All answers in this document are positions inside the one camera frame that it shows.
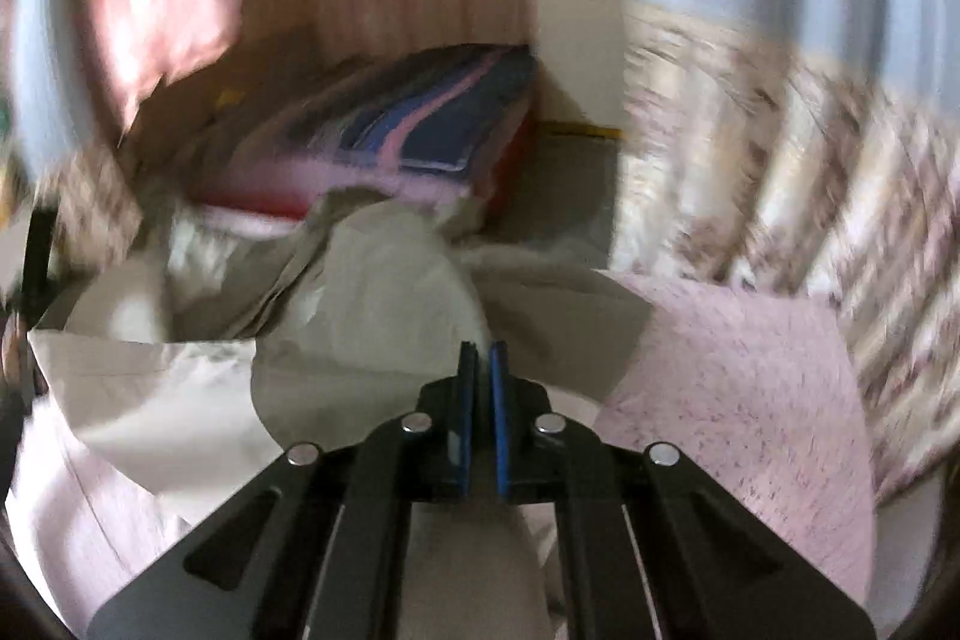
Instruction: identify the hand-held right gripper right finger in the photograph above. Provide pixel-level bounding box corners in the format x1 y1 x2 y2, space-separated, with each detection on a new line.
489 340 877 640

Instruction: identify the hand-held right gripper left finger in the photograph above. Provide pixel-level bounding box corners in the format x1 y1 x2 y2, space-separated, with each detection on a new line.
86 340 481 640

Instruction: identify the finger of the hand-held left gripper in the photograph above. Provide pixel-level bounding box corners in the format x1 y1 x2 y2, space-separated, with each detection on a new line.
21 206 55 311

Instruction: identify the olive and white jacket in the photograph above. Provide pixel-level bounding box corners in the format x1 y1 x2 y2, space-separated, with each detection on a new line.
30 186 653 640

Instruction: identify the blue floral curtain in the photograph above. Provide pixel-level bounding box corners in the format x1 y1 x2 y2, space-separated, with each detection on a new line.
607 0 960 506
0 0 143 266

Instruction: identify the pink floral table sheet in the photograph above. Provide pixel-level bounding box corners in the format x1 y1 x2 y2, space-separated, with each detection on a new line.
15 272 878 640

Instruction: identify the low maroon bed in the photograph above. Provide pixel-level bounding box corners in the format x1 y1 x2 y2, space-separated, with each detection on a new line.
184 44 541 225

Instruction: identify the pink window curtain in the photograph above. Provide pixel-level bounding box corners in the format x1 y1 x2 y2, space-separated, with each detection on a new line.
79 0 245 116

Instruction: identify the brown headboard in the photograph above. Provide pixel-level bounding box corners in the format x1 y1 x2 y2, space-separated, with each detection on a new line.
112 32 323 161

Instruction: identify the striped bed blanket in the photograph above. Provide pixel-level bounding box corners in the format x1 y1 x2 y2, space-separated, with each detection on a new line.
187 44 541 214

